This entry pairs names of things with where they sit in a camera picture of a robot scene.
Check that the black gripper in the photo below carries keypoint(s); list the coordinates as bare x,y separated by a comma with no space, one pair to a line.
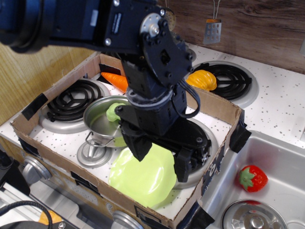
164,127

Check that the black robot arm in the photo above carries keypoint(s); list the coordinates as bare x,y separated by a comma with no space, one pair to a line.
155,62

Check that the small steel pan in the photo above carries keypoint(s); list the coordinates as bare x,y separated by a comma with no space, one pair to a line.
104,132

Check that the light green plastic plate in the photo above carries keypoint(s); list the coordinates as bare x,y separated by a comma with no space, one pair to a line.
147,182

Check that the silver stove knob centre front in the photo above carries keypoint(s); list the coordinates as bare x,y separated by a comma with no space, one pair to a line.
91,156

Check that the silver stove knob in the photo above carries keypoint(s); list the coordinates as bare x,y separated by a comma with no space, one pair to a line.
91,156
191,52

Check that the silver oven knob right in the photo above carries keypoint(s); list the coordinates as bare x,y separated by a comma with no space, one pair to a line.
122,220

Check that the silver oven knob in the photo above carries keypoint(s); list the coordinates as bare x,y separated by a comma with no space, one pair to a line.
35,171
122,220

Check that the orange toy carrot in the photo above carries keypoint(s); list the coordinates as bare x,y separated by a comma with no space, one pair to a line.
118,81

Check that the yellow toy pumpkin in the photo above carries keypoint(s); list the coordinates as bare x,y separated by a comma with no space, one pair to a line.
202,79

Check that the red toy strawberry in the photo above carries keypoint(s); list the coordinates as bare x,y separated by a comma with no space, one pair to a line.
252,178

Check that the back right black burner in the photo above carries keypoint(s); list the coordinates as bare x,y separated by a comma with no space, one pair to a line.
233,82

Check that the silver stove knob back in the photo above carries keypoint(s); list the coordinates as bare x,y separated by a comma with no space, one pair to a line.
191,52

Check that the steel pot lid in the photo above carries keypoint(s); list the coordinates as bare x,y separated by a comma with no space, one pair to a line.
251,214

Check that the front left black burner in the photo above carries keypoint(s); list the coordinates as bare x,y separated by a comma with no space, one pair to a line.
64,114

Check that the silver sink basin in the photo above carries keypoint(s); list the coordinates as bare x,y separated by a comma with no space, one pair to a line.
284,165

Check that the silver oven knob left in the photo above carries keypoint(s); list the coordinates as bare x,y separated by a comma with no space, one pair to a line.
35,171

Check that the hanging metal spatula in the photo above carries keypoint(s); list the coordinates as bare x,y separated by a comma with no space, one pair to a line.
212,33

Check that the brown cardboard fence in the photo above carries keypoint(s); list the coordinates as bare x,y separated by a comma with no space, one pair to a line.
90,186

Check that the hanging metal strainer spoon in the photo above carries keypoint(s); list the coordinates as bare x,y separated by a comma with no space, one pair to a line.
170,16

